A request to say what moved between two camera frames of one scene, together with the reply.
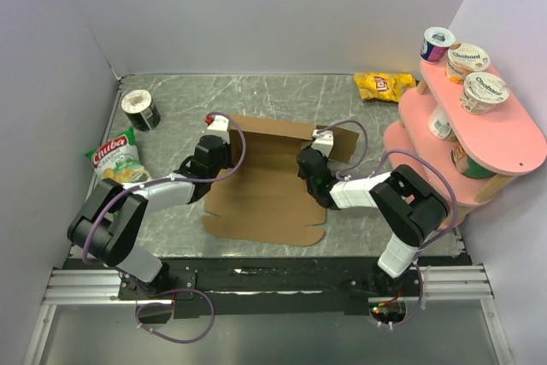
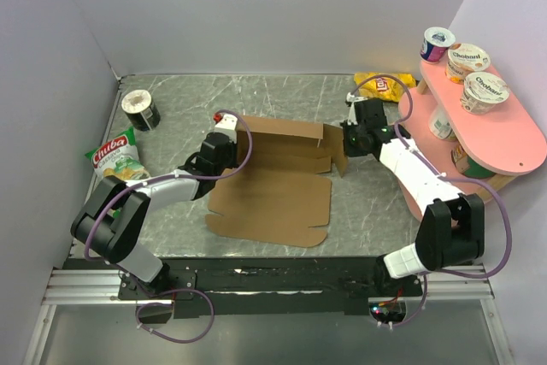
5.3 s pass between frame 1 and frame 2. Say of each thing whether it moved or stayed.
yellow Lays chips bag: stayed
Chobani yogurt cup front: stayed
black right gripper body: moved
